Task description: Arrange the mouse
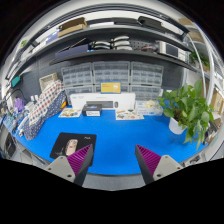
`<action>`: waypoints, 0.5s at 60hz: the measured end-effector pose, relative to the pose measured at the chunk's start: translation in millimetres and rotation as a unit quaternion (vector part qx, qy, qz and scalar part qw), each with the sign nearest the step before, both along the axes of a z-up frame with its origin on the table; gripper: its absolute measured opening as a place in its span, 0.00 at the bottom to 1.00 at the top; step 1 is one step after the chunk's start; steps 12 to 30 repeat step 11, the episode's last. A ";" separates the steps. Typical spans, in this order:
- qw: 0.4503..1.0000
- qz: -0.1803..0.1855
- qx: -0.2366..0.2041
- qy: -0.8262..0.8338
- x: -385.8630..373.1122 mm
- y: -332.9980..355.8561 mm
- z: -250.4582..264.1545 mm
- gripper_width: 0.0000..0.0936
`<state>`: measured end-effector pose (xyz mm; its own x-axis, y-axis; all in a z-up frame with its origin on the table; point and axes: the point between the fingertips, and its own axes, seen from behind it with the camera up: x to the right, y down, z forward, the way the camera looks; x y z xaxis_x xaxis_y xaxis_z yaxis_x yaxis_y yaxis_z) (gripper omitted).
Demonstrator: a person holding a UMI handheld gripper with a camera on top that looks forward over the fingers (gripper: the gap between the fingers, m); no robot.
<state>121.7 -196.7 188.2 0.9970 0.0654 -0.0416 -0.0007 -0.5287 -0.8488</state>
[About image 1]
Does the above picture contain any long white keyboard box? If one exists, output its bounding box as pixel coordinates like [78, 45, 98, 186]
[69, 92, 137, 111]

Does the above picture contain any purple soft object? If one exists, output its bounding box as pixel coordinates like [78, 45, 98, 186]
[13, 97, 25, 113]

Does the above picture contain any beige plastic crate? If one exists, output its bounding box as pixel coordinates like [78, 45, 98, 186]
[38, 72, 59, 93]

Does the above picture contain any teal wall-mounted object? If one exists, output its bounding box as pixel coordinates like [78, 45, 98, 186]
[10, 75, 22, 88]

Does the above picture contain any green plant in white pot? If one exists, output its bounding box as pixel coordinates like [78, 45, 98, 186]
[157, 79, 214, 151]

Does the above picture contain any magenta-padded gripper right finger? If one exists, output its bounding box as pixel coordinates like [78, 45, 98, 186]
[134, 144, 184, 185]

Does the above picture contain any white and blue tissue box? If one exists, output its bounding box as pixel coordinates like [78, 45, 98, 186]
[134, 99, 164, 117]

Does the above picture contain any printed paper leaflet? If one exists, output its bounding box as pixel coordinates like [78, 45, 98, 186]
[114, 109, 145, 121]
[58, 107, 83, 119]

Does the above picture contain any small black product box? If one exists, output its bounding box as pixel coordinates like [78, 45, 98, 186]
[81, 103, 103, 118]

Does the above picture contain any black mouse pad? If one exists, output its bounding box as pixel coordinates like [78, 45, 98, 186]
[49, 132, 98, 160]

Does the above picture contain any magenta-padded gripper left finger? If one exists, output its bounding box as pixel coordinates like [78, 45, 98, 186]
[44, 143, 94, 187]

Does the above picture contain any yellow and blue card box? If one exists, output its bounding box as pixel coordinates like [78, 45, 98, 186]
[100, 81, 122, 95]

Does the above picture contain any patterned dotted checked cloth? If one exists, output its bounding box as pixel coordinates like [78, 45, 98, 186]
[23, 79, 68, 141]

